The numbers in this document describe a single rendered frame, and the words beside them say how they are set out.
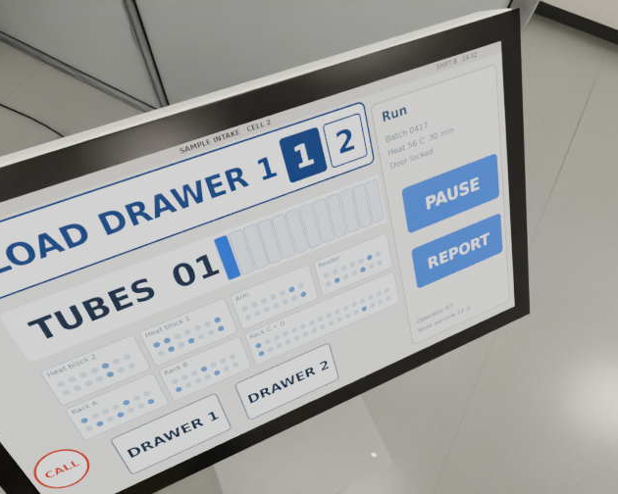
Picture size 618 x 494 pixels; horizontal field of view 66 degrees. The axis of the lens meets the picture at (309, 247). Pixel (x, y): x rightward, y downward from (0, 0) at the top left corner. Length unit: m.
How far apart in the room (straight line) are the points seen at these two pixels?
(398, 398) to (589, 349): 0.64
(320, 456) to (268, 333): 1.02
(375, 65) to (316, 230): 0.14
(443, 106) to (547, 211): 1.52
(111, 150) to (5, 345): 0.16
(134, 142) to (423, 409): 1.29
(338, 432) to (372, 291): 1.01
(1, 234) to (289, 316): 0.22
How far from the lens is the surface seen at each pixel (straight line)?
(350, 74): 0.38
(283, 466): 1.42
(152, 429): 0.45
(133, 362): 0.41
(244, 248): 0.38
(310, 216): 0.38
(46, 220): 0.36
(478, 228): 0.48
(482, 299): 0.52
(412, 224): 0.43
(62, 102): 2.15
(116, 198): 0.35
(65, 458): 0.47
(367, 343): 0.47
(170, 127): 0.35
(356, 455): 1.43
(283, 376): 0.45
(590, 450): 1.69
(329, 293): 0.42
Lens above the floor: 1.45
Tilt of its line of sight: 64 degrees down
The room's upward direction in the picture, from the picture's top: 5 degrees clockwise
